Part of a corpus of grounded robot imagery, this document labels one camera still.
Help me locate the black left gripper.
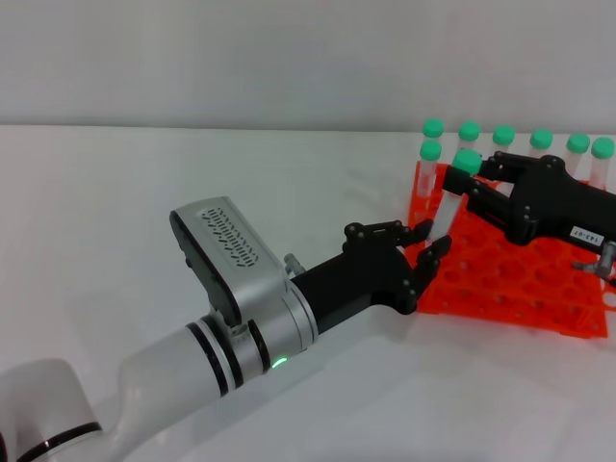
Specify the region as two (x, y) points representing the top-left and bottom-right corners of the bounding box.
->
(288, 219), (454, 334)

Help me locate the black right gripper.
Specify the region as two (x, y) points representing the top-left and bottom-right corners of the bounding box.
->
(444, 152), (616, 252)

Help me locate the clear test tube green cap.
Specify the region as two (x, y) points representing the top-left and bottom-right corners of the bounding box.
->
(492, 124), (517, 158)
(457, 120), (482, 154)
(425, 149), (483, 242)
(528, 128), (554, 160)
(589, 137), (616, 193)
(422, 117), (446, 143)
(417, 140), (444, 199)
(565, 133), (591, 178)

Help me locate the orange test tube rack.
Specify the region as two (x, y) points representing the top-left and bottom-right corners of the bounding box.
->
(400, 161), (616, 341)

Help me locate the grey right wrist cable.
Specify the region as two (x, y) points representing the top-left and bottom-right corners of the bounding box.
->
(571, 240), (616, 290)

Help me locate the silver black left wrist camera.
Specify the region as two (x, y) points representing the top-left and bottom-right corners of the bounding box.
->
(168, 194), (291, 329)

